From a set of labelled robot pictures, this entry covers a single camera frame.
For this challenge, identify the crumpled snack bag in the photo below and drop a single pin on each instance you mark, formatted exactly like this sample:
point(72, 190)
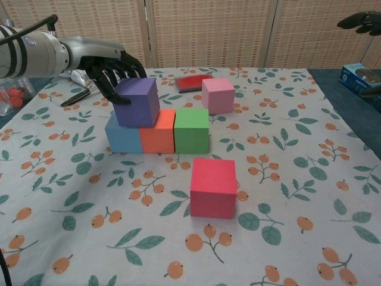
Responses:
point(78, 77)

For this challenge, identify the blue cookie box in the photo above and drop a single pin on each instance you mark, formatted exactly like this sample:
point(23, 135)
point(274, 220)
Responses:
point(357, 79)

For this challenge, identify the light blue foam cube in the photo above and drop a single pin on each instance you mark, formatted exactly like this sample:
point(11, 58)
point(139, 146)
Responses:
point(123, 140)

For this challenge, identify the purple foam cube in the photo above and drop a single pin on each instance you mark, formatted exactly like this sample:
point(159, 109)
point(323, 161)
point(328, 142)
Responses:
point(134, 104)

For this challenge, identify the red ink stamp pad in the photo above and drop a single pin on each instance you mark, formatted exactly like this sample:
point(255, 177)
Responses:
point(190, 82)

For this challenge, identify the light pink foam cube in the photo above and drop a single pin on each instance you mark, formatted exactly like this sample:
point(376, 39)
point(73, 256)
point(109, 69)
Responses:
point(217, 96)

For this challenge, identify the bamboo folding screen panel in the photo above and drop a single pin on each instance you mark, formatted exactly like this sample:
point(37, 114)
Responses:
point(98, 24)
point(376, 53)
point(315, 32)
point(208, 32)

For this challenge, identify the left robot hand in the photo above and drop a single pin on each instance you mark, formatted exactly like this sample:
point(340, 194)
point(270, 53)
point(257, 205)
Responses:
point(89, 49)

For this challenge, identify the green foam cube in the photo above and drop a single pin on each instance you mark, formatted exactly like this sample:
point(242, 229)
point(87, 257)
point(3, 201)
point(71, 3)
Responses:
point(190, 134)

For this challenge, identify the orange foam cube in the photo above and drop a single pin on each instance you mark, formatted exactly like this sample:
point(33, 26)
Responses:
point(157, 137)

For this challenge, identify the red foam cube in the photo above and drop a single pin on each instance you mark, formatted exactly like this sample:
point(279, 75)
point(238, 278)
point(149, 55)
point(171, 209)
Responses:
point(212, 190)

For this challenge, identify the floral tablecloth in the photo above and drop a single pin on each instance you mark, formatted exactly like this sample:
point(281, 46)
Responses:
point(149, 238)

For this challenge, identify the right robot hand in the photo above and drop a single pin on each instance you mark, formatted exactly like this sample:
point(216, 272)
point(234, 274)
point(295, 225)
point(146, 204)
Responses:
point(363, 22)

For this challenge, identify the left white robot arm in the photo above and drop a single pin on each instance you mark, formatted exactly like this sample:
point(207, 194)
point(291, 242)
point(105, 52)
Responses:
point(35, 56)

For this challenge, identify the plastic bag with red caps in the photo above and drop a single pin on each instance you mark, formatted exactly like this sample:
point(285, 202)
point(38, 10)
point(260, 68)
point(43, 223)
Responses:
point(13, 98)

